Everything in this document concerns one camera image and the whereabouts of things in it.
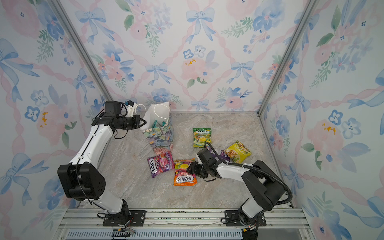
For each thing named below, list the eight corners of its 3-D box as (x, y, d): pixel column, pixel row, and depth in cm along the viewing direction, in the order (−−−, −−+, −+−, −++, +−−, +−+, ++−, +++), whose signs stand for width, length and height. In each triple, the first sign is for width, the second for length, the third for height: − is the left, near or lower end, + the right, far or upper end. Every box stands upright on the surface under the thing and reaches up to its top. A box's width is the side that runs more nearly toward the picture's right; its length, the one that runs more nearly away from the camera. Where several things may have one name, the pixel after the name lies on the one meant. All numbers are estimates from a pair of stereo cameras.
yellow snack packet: (237, 166, 94) (239, 163, 91) (223, 152, 100) (224, 149, 97) (250, 154, 99) (252, 152, 96) (236, 142, 105) (237, 139, 102)
